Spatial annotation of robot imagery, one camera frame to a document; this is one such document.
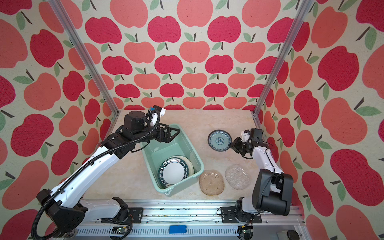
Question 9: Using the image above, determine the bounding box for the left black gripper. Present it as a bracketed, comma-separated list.
[134, 120, 181, 143]

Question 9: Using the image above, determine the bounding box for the mint green plastic bin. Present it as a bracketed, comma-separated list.
[142, 124, 204, 197]

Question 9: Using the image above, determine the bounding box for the small blue patterned plate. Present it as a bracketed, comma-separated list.
[208, 130, 233, 152]

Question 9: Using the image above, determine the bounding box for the clear glass square plate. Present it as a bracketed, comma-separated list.
[225, 165, 250, 190]

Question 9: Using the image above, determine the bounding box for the cream plate with flower sprig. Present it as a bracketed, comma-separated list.
[168, 156, 194, 177]

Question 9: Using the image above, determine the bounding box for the amber glass square plate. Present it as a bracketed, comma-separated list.
[199, 170, 225, 196]

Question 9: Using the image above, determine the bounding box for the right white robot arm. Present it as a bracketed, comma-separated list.
[208, 129, 294, 224]

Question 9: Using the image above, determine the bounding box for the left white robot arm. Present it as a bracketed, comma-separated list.
[31, 123, 181, 240]

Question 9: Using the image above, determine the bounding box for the dark round object right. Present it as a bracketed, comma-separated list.
[287, 230, 300, 240]

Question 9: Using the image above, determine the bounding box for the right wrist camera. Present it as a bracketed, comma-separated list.
[241, 129, 264, 145]

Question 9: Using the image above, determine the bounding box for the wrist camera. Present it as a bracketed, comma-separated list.
[241, 129, 264, 145]
[123, 104, 167, 134]

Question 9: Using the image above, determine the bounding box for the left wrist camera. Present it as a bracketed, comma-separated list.
[123, 104, 167, 134]

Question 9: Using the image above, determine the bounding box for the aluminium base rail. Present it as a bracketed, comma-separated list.
[52, 200, 310, 240]

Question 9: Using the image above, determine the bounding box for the blue block on rail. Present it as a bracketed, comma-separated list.
[169, 225, 187, 235]

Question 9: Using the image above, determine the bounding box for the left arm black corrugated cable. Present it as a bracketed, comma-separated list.
[30, 109, 163, 240]

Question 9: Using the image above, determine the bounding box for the left aluminium frame post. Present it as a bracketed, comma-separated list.
[47, 0, 120, 114]

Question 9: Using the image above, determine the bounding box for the aluminium frame post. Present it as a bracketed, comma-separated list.
[253, 0, 315, 119]
[47, 0, 120, 114]

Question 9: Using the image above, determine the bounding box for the right aluminium frame post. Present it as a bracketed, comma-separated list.
[253, 0, 315, 119]

